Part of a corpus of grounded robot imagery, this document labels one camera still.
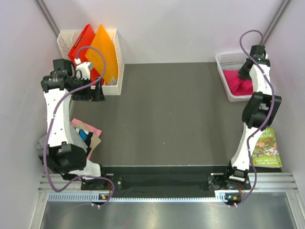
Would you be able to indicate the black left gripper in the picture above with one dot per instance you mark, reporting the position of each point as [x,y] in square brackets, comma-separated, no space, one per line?
[91,95]

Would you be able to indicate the green treehouse book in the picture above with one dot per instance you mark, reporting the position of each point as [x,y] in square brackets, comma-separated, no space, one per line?
[266,153]

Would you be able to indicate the aluminium front rail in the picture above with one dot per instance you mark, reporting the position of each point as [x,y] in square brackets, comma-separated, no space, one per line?
[260,183]

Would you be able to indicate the grey folded t shirt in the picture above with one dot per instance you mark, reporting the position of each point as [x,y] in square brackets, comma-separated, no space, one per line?
[62,133]

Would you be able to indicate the orange plastic folder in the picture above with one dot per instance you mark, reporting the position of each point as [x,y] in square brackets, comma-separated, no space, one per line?
[105,46]

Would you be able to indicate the white file organizer rack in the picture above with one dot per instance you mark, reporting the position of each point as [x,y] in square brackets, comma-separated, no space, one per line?
[113,89]

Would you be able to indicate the pink red t shirt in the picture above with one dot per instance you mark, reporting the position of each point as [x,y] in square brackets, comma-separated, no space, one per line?
[237,86]

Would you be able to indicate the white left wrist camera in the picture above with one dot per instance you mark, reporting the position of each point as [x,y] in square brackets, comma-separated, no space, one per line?
[83,69]

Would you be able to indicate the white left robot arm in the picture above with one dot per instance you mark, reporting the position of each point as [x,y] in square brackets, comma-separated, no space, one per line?
[64,151]

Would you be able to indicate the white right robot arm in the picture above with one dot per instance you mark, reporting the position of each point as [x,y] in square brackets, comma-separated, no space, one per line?
[257,115]

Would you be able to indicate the brown folded cloth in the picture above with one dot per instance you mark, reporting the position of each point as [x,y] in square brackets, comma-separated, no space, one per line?
[95,140]

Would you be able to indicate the white plastic mesh basket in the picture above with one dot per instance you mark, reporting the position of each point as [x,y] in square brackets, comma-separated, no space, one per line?
[231,61]

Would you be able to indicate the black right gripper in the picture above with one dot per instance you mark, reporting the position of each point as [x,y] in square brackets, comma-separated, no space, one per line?
[242,76]

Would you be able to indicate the red plastic folder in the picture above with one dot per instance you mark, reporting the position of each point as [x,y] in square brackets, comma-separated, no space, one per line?
[84,39]

